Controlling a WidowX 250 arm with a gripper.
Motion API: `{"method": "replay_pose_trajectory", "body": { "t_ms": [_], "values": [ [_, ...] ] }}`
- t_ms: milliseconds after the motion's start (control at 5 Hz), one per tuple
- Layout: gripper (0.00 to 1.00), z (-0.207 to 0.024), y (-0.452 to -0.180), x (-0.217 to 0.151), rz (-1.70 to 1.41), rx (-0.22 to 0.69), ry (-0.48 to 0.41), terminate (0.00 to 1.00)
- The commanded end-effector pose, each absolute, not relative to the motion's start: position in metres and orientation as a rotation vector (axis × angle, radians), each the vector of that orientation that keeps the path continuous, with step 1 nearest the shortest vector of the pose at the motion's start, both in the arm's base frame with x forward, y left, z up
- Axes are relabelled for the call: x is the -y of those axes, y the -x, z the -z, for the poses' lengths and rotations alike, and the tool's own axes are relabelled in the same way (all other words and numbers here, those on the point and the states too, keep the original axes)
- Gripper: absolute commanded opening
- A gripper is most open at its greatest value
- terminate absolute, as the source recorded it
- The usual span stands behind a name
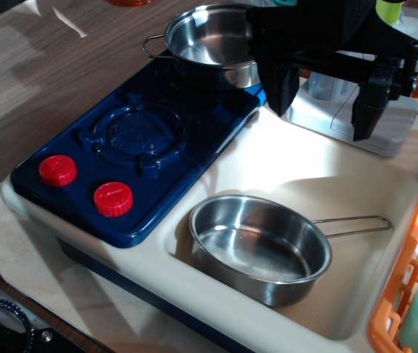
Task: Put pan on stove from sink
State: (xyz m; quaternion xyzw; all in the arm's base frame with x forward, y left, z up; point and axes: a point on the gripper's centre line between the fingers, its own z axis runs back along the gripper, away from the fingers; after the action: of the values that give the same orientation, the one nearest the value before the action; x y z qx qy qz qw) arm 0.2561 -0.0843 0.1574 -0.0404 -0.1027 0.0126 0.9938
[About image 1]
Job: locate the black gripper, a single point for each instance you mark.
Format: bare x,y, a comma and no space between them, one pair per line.
310,34

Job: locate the cream toy kitchen sink unit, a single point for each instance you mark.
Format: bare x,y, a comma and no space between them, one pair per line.
320,178

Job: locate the dark blue toy stove top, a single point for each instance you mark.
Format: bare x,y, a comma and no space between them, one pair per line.
154,133

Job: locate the right red stove knob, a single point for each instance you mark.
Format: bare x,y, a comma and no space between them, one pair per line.
113,199

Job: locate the red stove knob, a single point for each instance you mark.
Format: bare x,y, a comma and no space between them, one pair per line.
113,199
57,171

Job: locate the left red stove knob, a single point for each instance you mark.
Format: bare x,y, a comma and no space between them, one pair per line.
57,171

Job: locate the grey toy faucet base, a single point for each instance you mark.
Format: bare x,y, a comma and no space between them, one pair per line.
324,105

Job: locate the lime green plastic container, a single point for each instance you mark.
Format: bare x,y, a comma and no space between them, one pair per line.
389,11

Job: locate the orange plastic dish rack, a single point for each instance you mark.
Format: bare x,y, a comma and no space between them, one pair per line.
397,296

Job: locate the steel pot with loop handles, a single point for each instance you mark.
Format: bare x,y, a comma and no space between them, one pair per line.
208,47

